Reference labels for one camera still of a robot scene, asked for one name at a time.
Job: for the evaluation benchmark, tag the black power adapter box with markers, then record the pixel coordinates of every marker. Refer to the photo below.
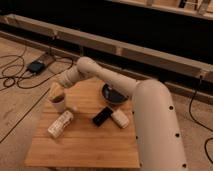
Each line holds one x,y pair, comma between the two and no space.
35,67

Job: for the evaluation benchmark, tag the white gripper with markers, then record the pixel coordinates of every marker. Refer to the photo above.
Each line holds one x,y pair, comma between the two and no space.
56,91

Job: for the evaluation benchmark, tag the black remote control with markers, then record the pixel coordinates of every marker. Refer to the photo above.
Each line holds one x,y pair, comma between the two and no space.
102,116

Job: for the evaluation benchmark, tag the dark round bowl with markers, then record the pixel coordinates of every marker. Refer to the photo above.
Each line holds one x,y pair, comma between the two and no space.
112,96

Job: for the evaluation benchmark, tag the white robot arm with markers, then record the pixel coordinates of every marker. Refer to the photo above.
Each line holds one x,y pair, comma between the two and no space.
158,134

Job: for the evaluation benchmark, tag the small red pepper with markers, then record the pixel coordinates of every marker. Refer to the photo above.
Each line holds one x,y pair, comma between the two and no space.
58,99

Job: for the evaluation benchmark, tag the white ceramic cup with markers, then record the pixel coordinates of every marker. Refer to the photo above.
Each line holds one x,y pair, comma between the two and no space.
60,107

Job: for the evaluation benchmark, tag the wooden table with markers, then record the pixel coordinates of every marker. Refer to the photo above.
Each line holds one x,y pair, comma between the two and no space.
82,143

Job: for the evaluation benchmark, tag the white plastic bottle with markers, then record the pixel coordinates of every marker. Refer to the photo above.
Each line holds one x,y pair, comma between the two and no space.
63,120

